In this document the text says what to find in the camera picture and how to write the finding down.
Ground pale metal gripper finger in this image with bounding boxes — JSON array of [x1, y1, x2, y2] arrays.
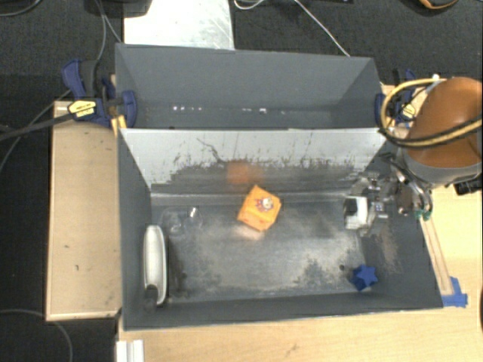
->
[[343, 195, 370, 215], [344, 213, 370, 231]]

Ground blue star toy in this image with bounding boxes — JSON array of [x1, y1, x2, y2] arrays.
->
[[348, 264, 380, 293]]

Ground orange printed box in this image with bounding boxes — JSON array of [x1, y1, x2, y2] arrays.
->
[[236, 184, 283, 233]]

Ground grey metal bin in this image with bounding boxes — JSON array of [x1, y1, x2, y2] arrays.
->
[[113, 42, 445, 332]]

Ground clear glass thing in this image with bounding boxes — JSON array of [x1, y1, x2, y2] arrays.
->
[[161, 206, 204, 238]]

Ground white oval brush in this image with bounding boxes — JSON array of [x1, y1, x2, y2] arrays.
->
[[143, 224, 168, 309]]

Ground pale wood board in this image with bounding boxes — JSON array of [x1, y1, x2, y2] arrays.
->
[[45, 100, 122, 322]]

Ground black cylinder on white bracket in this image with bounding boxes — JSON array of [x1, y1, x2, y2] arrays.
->
[[454, 176, 482, 197]]

